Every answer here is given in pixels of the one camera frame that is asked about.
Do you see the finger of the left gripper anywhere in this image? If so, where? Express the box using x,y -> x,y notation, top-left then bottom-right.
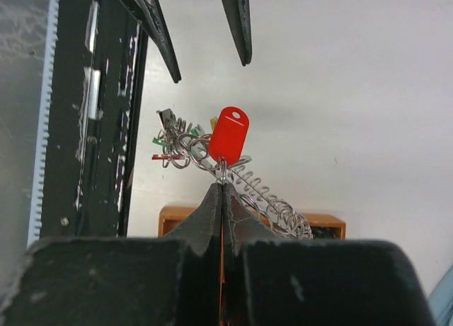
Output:
120,0 -> 181,83
221,0 -> 253,66

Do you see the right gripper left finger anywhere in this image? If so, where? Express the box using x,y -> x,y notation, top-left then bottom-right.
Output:
1,184 -> 222,325

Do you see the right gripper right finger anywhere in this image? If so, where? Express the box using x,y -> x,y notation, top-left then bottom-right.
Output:
222,185 -> 435,325

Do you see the red key tag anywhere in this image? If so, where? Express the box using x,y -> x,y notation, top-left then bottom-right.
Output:
151,154 -> 185,161
208,106 -> 249,166

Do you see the wooden compartment tray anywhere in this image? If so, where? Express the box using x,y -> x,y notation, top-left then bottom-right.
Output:
158,205 -> 347,326

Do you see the yellow key tag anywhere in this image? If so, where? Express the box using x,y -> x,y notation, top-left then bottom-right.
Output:
210,117 -> 217,131

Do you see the green key tag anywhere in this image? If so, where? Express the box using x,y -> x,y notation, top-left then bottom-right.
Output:
152,127 -> 204,146

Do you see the light blue cloth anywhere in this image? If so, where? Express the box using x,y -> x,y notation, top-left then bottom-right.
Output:
428,267 -> 453,326

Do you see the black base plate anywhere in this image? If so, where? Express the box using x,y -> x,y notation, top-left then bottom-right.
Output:
36,0 -> 148,238

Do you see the white slotted cable duct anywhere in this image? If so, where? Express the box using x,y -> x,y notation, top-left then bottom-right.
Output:
27,0 -> 59,245

